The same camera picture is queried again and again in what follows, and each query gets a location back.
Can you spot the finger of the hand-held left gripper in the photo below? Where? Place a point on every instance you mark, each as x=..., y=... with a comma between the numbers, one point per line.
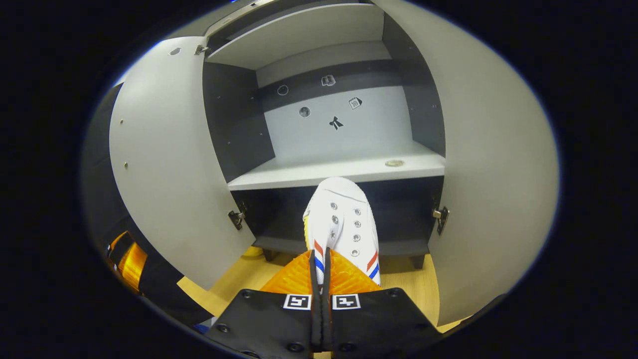
x=132, y=262

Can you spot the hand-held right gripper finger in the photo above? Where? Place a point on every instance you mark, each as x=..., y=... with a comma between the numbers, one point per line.
x=326, y=324
x=315, y=324

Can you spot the white shoe cabinet door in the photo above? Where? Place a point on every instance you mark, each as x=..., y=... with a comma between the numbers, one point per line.
x=498, y=174
x=169, y=164

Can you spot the white shoe cabinet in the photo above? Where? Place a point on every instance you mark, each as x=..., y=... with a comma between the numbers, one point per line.
x=309, y=172

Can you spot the metal door hinge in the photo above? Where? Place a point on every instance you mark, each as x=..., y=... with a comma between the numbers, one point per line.
x=201, y=49
x=441, y=218
x=237, y=217

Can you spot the white cabinet drawer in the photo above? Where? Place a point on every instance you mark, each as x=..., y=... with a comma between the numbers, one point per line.
x=234, y=17

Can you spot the small round gold disc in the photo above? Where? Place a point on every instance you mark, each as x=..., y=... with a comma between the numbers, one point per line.
x=394, y=163

